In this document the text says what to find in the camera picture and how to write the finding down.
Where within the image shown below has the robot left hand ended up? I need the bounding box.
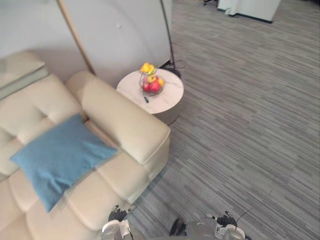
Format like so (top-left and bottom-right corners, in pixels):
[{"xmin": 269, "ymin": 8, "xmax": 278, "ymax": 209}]
[{"xmin": 107, "ymin": 204, "xmax": 136, "ymax": 223}]

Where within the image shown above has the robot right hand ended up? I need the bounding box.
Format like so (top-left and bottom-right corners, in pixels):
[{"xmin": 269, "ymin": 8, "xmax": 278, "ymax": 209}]
[{"xmin": 206, "ymin": 210, "xmax": 238, "ymax": 226}]

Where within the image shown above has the robot dark foot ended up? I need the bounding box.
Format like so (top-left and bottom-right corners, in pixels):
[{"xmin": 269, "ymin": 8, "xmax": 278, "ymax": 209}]
[{"xmin": 169, "ymin": 218, "xmax": 188, "ymax": 237}]

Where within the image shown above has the blue square cushion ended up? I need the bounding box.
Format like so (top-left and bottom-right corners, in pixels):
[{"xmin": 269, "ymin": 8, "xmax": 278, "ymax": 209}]
[{"xmin": 9, "ymin": 114, "xmax": 119, "ymax": 213}]

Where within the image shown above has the beige leather sofa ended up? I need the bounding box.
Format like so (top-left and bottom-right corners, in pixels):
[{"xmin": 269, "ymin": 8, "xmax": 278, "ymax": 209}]
[{"xmin": 0, "ymin": 50, "xmax": 172, "ymax": 240}]

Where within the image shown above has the round beige side table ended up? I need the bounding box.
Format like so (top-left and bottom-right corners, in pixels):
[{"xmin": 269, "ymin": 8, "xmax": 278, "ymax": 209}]
[{"xmin": 115, "ymin": 68, "xmax": 185, "ymax": 127}]

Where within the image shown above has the yellow fruit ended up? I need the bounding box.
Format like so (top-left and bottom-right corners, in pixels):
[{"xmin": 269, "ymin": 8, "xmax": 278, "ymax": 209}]
[{"xmin": 140, "ymin": 62, "xmax": 157, "ymax": 75}]

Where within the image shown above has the curved gold lamp pole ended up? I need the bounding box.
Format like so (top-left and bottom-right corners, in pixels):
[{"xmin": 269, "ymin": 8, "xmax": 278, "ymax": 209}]
[{"xmin": 56, "ymin": 0, "xmax": 97, "ymax": 76}]

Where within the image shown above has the black floor lamp stand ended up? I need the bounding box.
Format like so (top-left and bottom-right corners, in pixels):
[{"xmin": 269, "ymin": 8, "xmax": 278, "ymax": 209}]
[{"xmin": 159, "ymin": 0, "xmax": 183, "ymax": 77}]

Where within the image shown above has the white cabinet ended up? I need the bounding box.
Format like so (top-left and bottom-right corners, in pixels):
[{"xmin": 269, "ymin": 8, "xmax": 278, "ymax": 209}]
[{"xmin": 216, "ymin": 0, "xmax": 282, "ymax": 25}]

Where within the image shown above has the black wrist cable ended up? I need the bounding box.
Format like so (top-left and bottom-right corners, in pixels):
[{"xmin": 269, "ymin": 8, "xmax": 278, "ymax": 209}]
[{"xmin": 234, "ymin": 208, "xmax": 254, "ymax": 224}]

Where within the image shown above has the wire fruit basket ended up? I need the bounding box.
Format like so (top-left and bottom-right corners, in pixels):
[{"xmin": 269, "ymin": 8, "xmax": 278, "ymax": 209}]
[{"xmin": 138, "ymin": 65, "xmax": 166, "ymax": 97}]

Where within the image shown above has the black lamp cable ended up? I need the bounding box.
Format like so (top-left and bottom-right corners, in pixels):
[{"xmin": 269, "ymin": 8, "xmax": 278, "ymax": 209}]
[{"xmin": 172, "ymin": 59, "xmax": 188, "ymax": 70}]

